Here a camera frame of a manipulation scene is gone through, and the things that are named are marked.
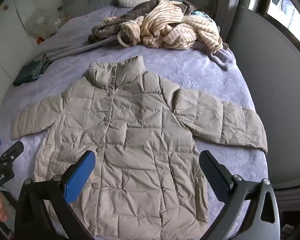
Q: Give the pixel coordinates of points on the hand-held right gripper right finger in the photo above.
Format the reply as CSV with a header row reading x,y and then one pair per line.
x,y
216,177

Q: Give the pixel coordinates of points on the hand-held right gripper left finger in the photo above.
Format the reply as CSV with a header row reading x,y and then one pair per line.
x,y
79,176

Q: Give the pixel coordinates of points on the beige puffer jacket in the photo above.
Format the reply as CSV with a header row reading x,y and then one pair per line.
x,y
140,135

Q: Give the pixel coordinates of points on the dark green folded clothes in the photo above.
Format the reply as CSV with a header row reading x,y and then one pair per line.
x,y
32,71

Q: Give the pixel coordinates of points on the lavender embossed bedspread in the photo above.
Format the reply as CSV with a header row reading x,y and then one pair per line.
x,y
190,65

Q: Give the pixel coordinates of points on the grey fleece blanket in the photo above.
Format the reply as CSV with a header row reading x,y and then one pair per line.
x,y
72,37

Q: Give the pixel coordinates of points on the white electric fan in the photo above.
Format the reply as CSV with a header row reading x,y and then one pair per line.
x,y
40,22

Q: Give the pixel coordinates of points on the brown fleece garment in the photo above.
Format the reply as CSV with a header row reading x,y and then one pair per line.
x,y
120,21

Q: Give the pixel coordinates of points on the cream striped fleece garment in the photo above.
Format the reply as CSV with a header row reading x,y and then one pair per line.
x,y
165,22

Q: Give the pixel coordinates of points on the teal patterned cloth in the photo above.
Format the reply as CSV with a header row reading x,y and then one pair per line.
x,y
200,13

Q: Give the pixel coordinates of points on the window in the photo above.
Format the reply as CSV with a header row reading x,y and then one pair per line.
x,y
285,7

